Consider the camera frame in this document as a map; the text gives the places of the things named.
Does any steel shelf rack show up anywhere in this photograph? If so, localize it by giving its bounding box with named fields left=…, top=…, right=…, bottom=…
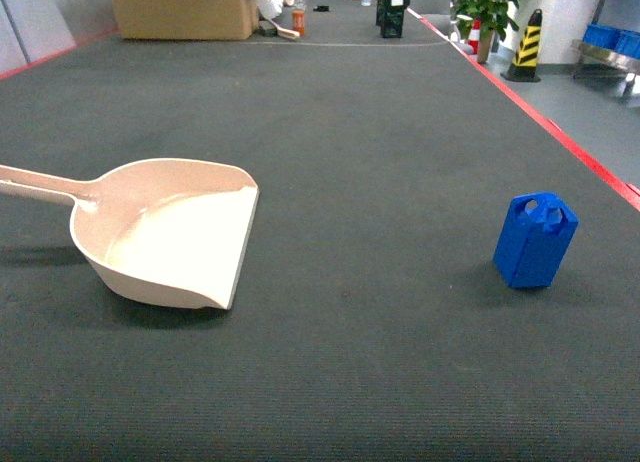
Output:
left=571, top=0, right=639, bottom=99

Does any blue plastic block part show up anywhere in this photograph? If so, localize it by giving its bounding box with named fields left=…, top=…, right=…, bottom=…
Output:
left=493, top=192, right=579, bottom=289

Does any orange bottle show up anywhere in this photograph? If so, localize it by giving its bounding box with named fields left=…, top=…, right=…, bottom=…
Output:
left=292, top=9, right=305, bottom=36

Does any black device box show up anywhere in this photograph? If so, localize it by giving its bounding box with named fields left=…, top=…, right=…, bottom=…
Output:
left=376, top=0, right=410, bottom=38

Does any large cardboard box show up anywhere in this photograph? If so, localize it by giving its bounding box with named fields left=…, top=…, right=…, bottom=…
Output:
left=112, top=0, right=259, bottom=41

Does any beige plastic dustpan tray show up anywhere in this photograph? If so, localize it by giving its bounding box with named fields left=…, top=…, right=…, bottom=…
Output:
left=1, top=158, right=259, bottom=310

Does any green potted plant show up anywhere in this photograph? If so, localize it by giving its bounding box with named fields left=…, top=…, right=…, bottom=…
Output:
left=453, top=0, right=521, bottom=63

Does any yellow black traffic cone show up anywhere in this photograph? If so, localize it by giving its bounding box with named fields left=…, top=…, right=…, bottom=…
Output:
left=501, top=9, right=543, bottom=83

